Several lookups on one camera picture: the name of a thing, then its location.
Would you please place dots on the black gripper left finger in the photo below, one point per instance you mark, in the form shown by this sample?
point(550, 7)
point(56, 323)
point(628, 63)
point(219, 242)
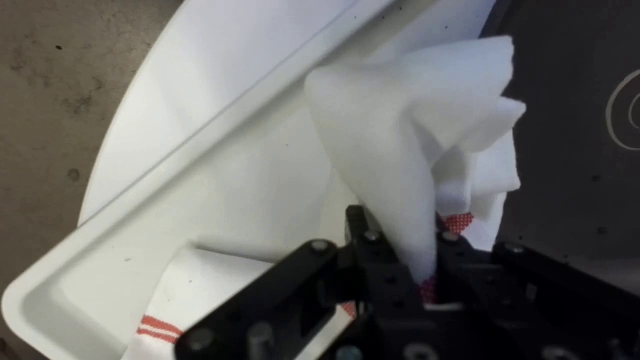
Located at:
point(292, 293)

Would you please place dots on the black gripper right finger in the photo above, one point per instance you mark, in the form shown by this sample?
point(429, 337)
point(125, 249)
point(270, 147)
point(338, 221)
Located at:
point(546, 306)

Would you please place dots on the white red striped towel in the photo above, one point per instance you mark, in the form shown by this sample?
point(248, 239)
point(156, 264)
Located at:
point(193, 286)
point(386, 120)

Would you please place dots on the white plastic tray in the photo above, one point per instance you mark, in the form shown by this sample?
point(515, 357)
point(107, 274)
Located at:
point(252, 166)

